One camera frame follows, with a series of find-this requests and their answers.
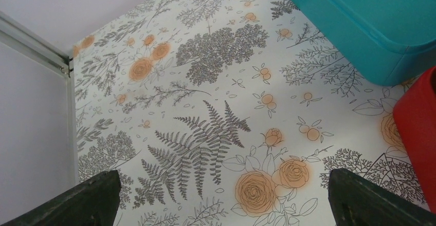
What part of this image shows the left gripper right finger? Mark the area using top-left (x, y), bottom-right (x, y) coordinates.
top-left (328, 168), bottom-right (435, 225)

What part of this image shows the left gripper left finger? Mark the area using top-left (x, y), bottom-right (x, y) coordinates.
top-left (3, 170), bottom-right (121, 225)

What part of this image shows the teal plastic box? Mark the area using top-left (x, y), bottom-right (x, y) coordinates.
top-left (292, 0), bottom-right (435, 86)

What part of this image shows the aluminium corner post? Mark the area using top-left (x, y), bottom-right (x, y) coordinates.
top-left (1, 12), bottom-right (79, 184)

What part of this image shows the red plastic tray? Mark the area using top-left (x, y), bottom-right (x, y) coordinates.
top-left (393, 66), bottom-right (435, 213)

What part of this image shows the floral patterned table mat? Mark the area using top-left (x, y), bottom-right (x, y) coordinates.
top-left (72, 0), bottom-right (428, 225)

